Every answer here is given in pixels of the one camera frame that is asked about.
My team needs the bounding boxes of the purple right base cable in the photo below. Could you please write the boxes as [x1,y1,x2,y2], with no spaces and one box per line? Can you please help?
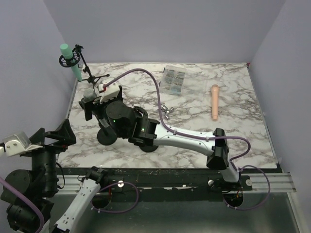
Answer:
[225,165,271,211]

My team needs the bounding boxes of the grey mesh microphone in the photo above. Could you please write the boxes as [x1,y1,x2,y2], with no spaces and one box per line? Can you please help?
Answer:
[83,88,97,102]

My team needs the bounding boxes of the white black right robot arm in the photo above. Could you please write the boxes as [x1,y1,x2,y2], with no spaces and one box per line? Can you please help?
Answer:
[79,85,241,190]

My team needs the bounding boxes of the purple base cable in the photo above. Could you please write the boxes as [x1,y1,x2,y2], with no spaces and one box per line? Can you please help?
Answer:
[225,165,271,211]
[91,182,139,214]

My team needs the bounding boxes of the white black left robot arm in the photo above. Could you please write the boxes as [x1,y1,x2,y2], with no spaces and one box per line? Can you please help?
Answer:
[0,119,108,233]

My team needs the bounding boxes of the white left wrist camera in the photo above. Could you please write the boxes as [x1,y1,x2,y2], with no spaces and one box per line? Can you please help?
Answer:
[0,132,43,157]

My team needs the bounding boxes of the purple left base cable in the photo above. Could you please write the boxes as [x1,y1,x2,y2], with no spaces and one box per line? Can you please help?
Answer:
[91,182,139,214]

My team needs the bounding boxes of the mint green microphone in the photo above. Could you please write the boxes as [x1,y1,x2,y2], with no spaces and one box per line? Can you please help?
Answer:
[59,43,82,82]

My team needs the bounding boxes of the silver metal bracket part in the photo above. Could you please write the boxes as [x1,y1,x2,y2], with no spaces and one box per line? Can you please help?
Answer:
[161,104,174,120]

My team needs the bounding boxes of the clear plastic screw box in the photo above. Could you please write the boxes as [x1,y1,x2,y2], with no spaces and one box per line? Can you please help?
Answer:
[159,65,187,96]

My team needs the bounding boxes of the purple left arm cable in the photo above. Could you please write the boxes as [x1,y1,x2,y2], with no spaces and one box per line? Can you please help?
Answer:
[0,176,46,233]

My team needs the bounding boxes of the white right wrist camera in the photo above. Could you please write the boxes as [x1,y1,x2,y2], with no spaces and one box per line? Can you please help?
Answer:
[97,83,120,104]

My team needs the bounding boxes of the black clip round base stand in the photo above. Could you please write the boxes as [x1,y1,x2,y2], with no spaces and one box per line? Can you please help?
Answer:
[97,116,118,146]

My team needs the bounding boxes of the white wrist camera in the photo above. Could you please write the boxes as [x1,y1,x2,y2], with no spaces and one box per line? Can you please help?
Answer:
[0,132,43,157]
[97,83,120,104]

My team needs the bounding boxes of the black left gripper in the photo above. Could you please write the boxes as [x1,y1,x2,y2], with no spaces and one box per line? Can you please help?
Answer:
[26,117,76,192]

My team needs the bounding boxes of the black tripod microphone stand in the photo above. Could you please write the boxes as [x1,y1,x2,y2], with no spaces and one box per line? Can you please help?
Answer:
[74,44,110,87]

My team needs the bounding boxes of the black shock mount round stand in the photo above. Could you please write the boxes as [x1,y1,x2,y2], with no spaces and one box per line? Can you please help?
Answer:
[129,106,159,153]

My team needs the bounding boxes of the peach pink microphone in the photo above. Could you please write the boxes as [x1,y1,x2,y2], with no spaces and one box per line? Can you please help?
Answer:
[211,84,219,121]

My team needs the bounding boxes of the black front mounting rail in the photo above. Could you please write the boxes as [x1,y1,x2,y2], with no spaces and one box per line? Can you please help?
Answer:
[101,168,253,202]

